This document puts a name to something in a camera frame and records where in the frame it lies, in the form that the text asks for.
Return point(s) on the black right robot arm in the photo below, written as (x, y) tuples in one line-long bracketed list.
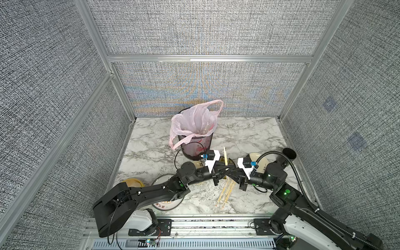
[(298, 216)]

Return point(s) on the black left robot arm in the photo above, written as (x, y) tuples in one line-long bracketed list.
[(115, 207)]

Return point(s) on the black mesh trash bin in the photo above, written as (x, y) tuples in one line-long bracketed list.
[(196, 147)]

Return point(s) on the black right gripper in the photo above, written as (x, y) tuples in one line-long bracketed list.
[(241, 181)]

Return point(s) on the wrapped chopsticks pile on table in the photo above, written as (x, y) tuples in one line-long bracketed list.
[(224, 195)]

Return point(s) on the yellow patterned black plate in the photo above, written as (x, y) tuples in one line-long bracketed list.
[(229, 163)]

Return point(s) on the cream small plate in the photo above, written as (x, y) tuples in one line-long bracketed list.
[(198, 164)]

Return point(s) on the yellow steamer basket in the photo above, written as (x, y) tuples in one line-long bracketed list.
[(133, 182)]

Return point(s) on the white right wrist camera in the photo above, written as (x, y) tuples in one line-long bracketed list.
[(247, 165)]

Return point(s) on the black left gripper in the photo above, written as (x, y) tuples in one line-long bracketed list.
[(215, 172)]

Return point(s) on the pink plastic trash bag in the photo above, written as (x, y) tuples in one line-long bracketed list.
[(197, 121)]

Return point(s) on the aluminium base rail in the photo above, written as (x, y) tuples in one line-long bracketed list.
[(200, 232)]

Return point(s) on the black mug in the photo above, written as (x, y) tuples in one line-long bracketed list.
[(289, 153)]

